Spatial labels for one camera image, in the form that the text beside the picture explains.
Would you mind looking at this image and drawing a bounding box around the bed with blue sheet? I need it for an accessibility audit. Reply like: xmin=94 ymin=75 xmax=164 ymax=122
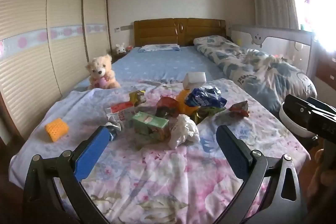
xmin=72 ymin=46 xmax=226 ymax=90

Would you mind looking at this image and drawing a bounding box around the wooden headboard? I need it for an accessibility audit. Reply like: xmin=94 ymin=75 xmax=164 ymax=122
xmin=134 ymin=18 xmax=227 ymax=47

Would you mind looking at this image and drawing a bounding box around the blue white pillow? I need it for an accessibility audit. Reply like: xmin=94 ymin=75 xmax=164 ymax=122
xmin=138 ymin=43 xmax=181 ymax=52

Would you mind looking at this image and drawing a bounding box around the gold brown wrapper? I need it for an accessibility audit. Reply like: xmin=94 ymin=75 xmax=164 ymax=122
xmin=129 ymin=90 xmax=147 ymax=106

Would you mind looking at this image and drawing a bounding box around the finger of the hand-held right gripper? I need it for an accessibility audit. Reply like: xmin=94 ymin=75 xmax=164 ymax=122
xmin=307 ymin=96 xmax=336 ymax=115
xmin=284 ymin=94 xmax=319 ymax=122

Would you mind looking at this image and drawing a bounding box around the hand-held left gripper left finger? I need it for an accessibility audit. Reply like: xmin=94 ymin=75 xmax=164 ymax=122
xmin=22 ymin=126 xmax=113 ymax=224

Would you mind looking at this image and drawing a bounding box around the blue snack bag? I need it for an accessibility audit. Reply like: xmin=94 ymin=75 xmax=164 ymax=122
xmin=184 ymin=86 xmax=227 ymax=109

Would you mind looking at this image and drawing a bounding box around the cream sliding door wardrobe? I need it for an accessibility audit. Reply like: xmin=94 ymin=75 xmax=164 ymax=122
xmin=0 ymin=0 xmax=111 ymax=146

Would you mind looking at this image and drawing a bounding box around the red orange snack wrapper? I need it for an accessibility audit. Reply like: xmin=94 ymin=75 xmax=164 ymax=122
xmin=156 ymin=96 xmax=180 ymax=118

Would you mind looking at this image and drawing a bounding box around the green label plastic bottle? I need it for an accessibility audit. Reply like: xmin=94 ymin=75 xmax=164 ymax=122
xmin=194 ymin=106 xmax=226 ymax=125

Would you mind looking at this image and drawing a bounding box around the red dark snack wrapper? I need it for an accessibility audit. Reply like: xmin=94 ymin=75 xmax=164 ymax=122
xmin=229 ymin=101 xmax=250 ymax=117

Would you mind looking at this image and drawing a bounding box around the white foam fruit net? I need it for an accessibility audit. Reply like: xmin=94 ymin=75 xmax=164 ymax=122
xmin=182 ymin=72 xmax=207 ymax=90

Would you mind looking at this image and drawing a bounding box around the grey bed guard rail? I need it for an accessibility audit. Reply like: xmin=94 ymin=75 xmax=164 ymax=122
xmin=227 ymin=25 xmax=315 ymax=80

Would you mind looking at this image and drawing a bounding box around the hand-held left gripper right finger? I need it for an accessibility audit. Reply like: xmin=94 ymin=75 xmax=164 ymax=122
xmin=216 ymin=125 xmax=307 ymax=224

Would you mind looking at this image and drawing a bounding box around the green drink carton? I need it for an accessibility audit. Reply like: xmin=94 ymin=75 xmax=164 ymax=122
xmin=132 ymin=111 xmax=170 ymax=142

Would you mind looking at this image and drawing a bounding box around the dark wooden nightstand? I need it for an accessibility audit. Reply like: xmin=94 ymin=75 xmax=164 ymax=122
xmin=110 ymin=49 xmax=132 ymax=64

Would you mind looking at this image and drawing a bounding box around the grey wrapper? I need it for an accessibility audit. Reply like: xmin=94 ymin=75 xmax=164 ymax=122
xmin=104 ymin=120 xmax=125 ymax=140

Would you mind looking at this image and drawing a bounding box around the white tissue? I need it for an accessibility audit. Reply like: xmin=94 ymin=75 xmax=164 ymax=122
xmin=168 ymin=114 xmax=200 ymax=149

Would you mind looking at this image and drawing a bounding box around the beige teddy bear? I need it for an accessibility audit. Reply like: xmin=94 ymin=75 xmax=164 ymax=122
xmin=85 ymin=54 xmax=121 ymax=90

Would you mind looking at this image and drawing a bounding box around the orange foam fruit net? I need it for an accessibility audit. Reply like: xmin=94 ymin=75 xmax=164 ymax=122
xmin=176 ymin=89 xmax=200 ymax=115

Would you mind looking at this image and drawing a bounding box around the orange knitted sponge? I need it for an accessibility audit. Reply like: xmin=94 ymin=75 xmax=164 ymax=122
xmin=44 ymin=118 xmax=70 ymax=143

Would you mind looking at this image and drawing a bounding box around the pink floral bed sheet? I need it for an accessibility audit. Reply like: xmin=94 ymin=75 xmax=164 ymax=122
xmin=9 ymin=78 xmax=311 ymax=224

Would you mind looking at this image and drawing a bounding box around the red white toothpaste box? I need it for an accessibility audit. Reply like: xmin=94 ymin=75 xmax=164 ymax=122
xmin=105 ymin=103 xmax=137 ymax=125

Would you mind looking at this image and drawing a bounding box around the white quilt with blue patches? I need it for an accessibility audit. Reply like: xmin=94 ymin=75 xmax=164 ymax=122
xmin=193 ymin=35 xmax=318 ymax=113

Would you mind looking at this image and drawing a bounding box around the person's right hand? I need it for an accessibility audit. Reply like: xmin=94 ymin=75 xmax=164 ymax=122
xmin=306 ymin=148 xmax=336 ymax=214

